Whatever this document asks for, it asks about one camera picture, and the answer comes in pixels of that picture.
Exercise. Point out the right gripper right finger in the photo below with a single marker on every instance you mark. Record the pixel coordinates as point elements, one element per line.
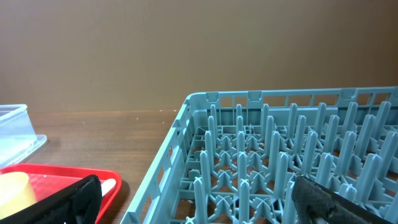
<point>314,202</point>

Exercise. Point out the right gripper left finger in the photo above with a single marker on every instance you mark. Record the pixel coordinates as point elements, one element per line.
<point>79,203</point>

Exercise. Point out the yellow plastic cup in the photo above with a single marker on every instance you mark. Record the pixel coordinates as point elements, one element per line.
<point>16,193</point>

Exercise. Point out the grey dishwasher rack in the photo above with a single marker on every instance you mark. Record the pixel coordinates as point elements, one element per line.
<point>234,156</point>

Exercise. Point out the red serving tray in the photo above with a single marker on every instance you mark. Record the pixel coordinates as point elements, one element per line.
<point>46,180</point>

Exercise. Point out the clear plastic bin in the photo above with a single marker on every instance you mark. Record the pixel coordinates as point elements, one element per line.
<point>18,137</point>

